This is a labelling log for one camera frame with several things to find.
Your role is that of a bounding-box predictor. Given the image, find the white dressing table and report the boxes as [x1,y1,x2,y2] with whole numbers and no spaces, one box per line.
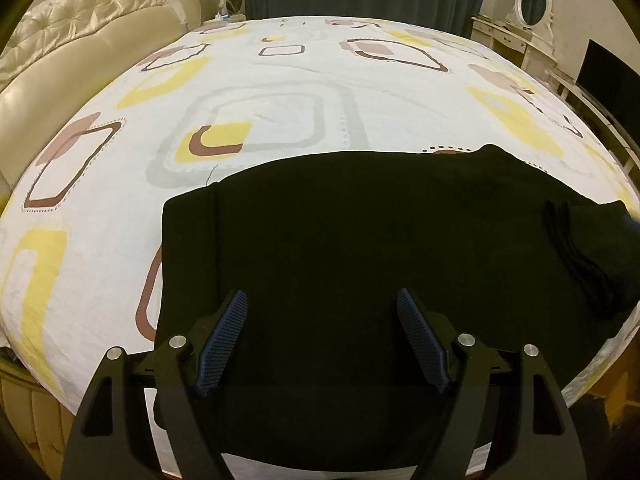
[470,12,558,81]

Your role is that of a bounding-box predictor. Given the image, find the white television stand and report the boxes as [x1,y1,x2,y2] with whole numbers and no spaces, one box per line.
[545,67,640,178]

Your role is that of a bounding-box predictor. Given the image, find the cream padded bed base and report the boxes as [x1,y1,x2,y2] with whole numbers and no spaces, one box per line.
[0,347,76,468]

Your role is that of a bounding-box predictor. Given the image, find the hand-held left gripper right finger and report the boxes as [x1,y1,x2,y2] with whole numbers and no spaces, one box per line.
[395,287,588,480]

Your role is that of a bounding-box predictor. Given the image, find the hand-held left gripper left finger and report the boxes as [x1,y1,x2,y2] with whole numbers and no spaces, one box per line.
[60,289,249,480]

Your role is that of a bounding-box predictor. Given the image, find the bed with patterned sheet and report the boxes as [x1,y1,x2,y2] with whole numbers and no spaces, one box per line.
[0,15,640,480]

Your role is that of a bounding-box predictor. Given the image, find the cream tufted bed headboard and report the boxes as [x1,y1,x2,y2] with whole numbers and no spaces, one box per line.
[0,0,203,186]

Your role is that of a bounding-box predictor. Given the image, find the black pants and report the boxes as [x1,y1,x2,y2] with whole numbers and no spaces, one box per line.
[152,144,638,476]

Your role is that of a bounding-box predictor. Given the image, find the black flat television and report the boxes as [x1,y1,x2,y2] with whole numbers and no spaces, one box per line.
[575,37,640,128]

